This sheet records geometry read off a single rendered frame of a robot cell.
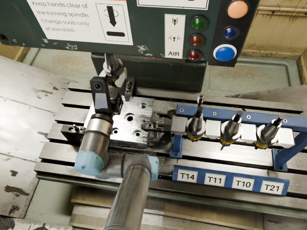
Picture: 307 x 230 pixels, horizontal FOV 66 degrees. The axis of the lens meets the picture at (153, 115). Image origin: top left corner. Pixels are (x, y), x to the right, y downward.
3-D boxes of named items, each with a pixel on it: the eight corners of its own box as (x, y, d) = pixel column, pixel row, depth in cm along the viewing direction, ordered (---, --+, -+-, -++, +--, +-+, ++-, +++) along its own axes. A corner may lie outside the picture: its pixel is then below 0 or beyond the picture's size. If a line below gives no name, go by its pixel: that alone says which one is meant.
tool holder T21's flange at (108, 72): (123, 62, 80) (122, 57, 78) (124, 76, 77) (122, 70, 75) (104, 64, 80) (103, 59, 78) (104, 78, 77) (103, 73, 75)
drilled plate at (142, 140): (147, 148, 103) (146, 143, 99) (83, 140, 107) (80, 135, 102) (155, 104, 115) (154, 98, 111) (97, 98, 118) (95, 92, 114)
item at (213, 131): (220, 140, 75) (221, 139, 74) (203, 138, 75) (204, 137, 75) (221, 121, 78) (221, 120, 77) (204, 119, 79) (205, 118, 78)
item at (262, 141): (274, 129, 77) (277, 126, 74) (276, 147, 73) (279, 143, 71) (254, 127, 77) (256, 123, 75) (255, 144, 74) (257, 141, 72)
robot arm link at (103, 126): (81, 128, 67) (109, 132, 66) (86, 114, 69) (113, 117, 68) (88, 139, 73) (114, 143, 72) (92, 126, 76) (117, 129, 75)
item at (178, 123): (186, 136, 76) (186, 135, 75) (169, 134, 76) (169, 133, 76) (187, 117, 79) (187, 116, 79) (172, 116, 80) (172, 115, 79)
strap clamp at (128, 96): (133, 111, 118) (129, 93, 105) (126, 110, 119) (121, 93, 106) (137, 90, 125) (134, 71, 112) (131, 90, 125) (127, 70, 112)
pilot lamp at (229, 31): (236, 40, 36) (240, 28, 34) (221, 39, 36) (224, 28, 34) (236, 38, 36) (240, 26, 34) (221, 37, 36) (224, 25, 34)
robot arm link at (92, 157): (78, 175, 68) (67, 165, 61) (89, 141, 74) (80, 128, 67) (104, 179, 68) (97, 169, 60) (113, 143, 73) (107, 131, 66)
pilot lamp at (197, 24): (205, 31, 35) (207, 18, 33) (190, 30, 35) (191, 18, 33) (205, 28, 35) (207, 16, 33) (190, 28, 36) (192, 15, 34)
